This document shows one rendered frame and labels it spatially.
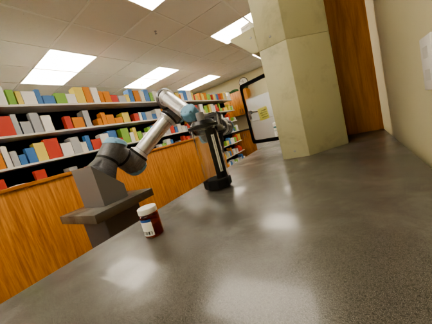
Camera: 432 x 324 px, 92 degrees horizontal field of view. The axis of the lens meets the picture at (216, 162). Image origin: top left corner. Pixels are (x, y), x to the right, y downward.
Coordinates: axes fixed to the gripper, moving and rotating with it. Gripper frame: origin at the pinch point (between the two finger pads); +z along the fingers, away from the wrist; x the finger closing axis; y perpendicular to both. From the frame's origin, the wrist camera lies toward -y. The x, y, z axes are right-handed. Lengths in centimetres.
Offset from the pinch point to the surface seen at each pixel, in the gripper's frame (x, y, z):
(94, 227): -67, -30, -2
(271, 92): 24.7, 10.6, -24.9
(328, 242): 28, -23, 38
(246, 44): 18.9, 32.8, -25.0
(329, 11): 58, 44, -52
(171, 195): -138, -59, -182
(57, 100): -206, 88, -113
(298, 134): 31.6, -9.3, -24.4
